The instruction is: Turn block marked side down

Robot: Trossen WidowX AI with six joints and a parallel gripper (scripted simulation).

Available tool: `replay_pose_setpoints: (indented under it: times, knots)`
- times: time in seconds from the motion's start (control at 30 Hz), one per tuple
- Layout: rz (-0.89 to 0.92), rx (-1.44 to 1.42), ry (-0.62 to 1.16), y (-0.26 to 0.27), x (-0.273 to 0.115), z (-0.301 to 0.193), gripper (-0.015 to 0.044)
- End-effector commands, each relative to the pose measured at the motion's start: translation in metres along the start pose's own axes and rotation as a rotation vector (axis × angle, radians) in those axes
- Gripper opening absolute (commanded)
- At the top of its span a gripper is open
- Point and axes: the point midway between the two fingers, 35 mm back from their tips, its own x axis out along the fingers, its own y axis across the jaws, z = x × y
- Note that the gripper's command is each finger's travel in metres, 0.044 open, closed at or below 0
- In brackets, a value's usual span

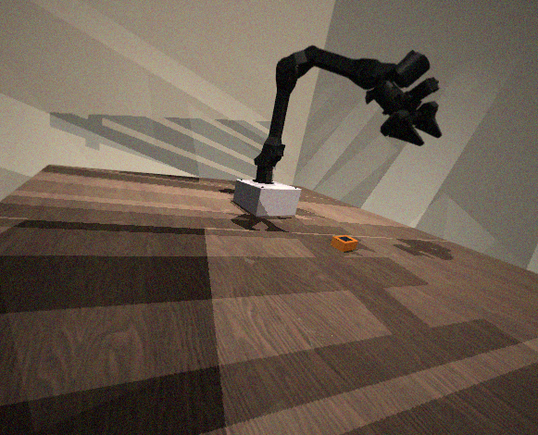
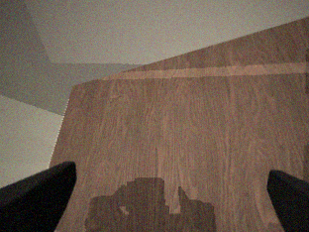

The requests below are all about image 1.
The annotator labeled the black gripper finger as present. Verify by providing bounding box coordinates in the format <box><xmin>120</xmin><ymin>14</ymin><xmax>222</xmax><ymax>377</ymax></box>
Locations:
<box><xmin>414</xmin><ymin>108</ymin><xmax>443</xmax><ymax>139</ymax></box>
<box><xmin>388</xmin><ymin>117</ymin><xmax>424</xmax><ymax>146</ymax></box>

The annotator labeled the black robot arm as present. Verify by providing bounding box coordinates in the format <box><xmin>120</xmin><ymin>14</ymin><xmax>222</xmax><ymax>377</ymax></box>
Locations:
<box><xmin>252</xmin><ymin>45</ymin><xmax>440</xmax><ymax>184</ymax></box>

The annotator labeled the orange block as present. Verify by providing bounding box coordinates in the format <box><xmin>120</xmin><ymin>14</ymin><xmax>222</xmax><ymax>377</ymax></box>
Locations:
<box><xmin>331</xmin><ymin>235</ymin><xmax>358</xmax><ymax>252</ymax></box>

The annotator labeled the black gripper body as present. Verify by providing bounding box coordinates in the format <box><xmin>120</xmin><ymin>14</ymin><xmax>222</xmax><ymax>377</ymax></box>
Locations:
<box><xmin>381</xmin><ymin>91</ymin><xmax>439</xmax><ymax>137</ymax></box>

